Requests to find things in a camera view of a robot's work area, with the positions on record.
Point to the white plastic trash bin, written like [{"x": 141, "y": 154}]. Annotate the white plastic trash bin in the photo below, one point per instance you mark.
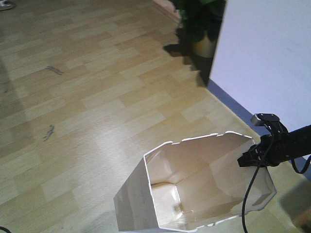
[{"x": 183, "y": 186}]

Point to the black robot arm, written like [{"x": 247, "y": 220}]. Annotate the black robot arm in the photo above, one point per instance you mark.
[{"x": 300, "y": 142}]

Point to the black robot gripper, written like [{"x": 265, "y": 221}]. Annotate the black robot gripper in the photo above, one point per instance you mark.
[{"x": 271, "y": 151}]

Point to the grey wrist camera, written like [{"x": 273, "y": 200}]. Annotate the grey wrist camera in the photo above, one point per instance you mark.
[{"x": 260, "y": 119}]

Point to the green potted plant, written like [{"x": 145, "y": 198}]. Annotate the green potted plant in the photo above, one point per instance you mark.
[{"x": 201, "y": 20}]

